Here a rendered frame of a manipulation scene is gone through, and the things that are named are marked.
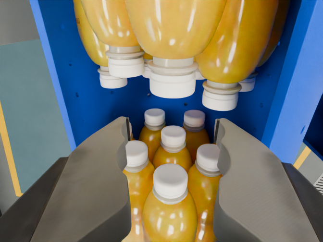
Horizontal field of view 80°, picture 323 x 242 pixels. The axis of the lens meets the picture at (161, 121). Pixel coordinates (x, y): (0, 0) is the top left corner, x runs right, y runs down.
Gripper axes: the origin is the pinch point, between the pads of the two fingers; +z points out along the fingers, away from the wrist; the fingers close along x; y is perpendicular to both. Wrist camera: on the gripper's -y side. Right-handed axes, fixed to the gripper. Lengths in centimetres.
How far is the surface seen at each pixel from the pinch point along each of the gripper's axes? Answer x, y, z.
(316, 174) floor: 129, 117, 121
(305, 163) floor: 115, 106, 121
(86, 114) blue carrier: -12.8, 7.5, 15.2
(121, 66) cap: -5.0, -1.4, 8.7
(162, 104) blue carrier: -1.6, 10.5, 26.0
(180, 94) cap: 0.7, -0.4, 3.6
